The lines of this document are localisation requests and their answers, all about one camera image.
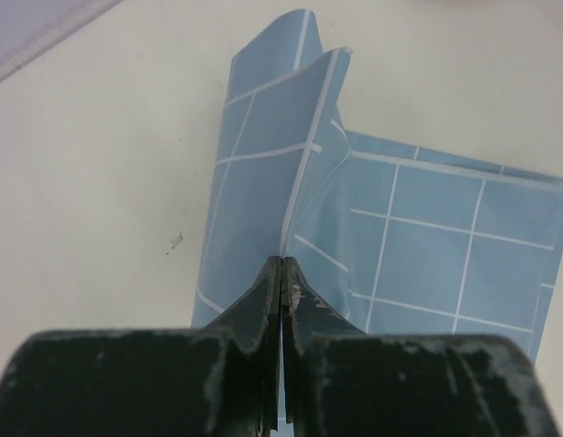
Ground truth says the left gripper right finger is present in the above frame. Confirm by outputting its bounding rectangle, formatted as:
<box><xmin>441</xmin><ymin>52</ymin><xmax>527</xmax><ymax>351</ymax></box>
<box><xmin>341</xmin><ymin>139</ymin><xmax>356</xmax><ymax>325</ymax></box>
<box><xmin>281</xmin><ymin>258</ymin><xmax>559</xmax><ymax>436</ymax></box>

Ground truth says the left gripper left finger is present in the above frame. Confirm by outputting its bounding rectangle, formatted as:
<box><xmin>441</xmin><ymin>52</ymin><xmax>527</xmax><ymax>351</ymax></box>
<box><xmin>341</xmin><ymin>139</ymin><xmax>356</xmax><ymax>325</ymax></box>
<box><xmin>0</xmin><ymin>257</ymin><xmax>282</xmax><ymax>436</ymax></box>

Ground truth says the blue checked cloth placemat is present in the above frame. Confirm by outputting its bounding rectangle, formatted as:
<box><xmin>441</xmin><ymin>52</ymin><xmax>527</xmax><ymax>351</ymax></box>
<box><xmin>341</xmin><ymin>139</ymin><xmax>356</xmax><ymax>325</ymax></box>
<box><xmin>191</xmin><ymin>9</ymin><xmax>563</xmax><ymax>359</ymax></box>

